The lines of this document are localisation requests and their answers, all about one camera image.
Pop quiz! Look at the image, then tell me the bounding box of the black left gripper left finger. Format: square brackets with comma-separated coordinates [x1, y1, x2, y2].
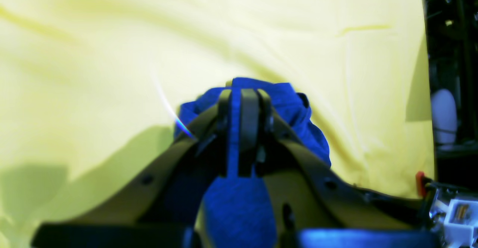
[31, 89, 232, 248]

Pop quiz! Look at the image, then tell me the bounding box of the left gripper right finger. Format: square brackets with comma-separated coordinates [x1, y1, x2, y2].
[239, 89, 440, 248]

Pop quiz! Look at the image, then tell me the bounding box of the navy blue long-sleeve shirt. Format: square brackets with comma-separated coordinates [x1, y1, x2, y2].
[164, 77, 332, 248]

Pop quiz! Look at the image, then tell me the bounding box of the red clamp top left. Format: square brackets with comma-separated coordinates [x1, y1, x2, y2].
[415, 171, 427, 198]

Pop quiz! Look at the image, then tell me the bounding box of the yellow table cloth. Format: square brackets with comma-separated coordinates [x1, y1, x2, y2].
[1, 0, 435, 248]

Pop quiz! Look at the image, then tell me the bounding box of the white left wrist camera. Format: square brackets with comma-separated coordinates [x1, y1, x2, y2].
[429, 189, 478, 248]

